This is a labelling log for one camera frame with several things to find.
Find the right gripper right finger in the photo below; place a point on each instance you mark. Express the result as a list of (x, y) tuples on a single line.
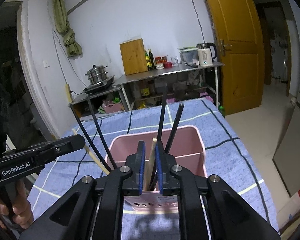
[(163, 172)]

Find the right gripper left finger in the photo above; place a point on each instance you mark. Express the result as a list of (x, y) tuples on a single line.
[(139, 168)]

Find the light wooden chopstick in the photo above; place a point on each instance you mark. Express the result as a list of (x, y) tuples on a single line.
[(150, 165), (91, 152)]

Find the black chopstick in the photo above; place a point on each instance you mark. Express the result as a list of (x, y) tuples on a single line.
[(159, 135), (97, 157), (100, 134), (174, 128)]

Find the metal kitchen shelf table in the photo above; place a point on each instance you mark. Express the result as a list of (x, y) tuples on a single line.
[(167, 74)]

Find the left human hand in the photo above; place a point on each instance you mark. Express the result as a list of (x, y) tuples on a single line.
[(21, 207)]

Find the pink plastic utensil holder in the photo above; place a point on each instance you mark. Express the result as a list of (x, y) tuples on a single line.
[(188, 150)]

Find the low metal side table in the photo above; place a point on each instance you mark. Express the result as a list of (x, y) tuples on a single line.
[(109, 101)]

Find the blue checked tablecloth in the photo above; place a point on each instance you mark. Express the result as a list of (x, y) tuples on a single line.
[(204, 143)]

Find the black induction cooker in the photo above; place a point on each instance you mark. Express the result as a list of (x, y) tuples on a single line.
[(100, 86)]

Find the green oil bottle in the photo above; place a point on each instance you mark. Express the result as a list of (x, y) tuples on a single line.
[(148, 61)]

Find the red lidded jar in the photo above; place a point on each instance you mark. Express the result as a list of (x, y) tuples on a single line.
[(159, 62)]

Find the dark soy sauce bottle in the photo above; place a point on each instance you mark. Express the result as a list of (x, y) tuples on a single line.
[(152, 59)]

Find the wooden cutting board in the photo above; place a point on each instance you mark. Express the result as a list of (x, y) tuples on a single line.
[(133, 57)]

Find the stainless steel steamer pot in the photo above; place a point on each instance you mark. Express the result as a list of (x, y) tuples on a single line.
[(97, 74)]

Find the clear plastic storage box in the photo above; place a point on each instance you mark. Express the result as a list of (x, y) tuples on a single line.
[(188, 54)]

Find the white electric kettle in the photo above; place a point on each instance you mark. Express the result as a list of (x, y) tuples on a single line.
[(207, 52)]

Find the green hanging cloth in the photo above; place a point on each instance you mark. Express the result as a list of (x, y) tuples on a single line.
[(63, 28)]

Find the yellow wooden door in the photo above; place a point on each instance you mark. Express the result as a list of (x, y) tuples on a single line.
[(241, 50)]

